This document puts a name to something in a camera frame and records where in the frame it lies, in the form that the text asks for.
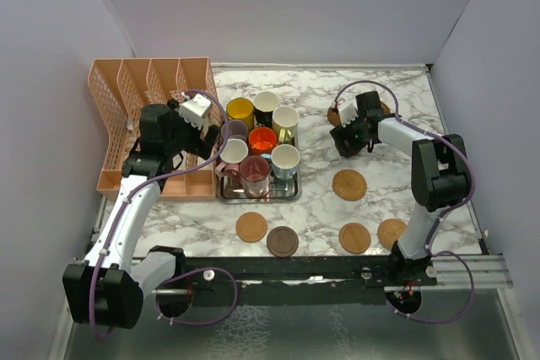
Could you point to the peach plastic file organizer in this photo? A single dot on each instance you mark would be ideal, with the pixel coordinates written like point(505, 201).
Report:
point(121, 88)

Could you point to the light wood round coaster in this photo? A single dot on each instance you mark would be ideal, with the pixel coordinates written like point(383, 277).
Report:
point(251, 227)

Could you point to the brown ringed wooden coaster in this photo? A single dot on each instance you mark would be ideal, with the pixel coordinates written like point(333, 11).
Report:
point(333, 116)

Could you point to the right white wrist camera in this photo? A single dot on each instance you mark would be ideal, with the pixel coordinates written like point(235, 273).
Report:
point(348, 114)

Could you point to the lilac mug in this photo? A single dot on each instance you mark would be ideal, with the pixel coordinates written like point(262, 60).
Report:
point(235, 129)

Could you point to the stainless steel tray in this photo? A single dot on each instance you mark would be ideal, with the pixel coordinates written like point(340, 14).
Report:
point(230, 190)

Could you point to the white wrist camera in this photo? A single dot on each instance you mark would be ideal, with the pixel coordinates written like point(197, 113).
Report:
point(348, 114)
point(195, 110)

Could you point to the orange mug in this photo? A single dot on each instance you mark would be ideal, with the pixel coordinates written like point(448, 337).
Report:
point(262, 140)

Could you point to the light wood grooved coaster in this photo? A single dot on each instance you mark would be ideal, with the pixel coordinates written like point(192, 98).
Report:
point(354, 238)

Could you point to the black front mounting rail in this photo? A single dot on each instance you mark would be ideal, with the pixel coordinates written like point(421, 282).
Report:
point(292, 281)

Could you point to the woven rattan coaster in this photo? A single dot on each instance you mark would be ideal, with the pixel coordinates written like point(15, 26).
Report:
point(389, 232)
point(349, 185)

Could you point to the pale yellow mug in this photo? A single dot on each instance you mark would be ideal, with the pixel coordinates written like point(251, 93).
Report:
point(285, 121)

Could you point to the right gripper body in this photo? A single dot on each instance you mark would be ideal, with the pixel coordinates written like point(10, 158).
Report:
point(353, 136)

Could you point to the black mug white inside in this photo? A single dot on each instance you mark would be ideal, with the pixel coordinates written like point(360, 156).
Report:
point(265, 103)

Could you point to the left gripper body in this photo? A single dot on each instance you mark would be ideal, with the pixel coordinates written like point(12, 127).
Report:
point(186, 136)

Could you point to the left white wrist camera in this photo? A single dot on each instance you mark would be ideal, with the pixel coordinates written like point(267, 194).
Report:
point(195, 110)

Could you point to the white mug pink handle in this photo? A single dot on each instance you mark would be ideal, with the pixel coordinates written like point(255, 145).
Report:
point(235, 151)

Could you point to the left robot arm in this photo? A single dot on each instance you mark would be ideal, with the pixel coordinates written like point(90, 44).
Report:
point(105, 287)

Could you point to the dark walnut front coaster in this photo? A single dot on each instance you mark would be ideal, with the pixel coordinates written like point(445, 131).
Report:
point(282, 241)

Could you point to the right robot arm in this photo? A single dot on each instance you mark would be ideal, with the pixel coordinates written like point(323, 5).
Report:
point(441, 179)

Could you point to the light blue mug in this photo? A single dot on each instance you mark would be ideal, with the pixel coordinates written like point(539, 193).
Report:
point(285, 160)

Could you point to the dusty pink mug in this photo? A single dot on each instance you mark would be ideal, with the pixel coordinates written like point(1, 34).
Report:
point(254, 176)

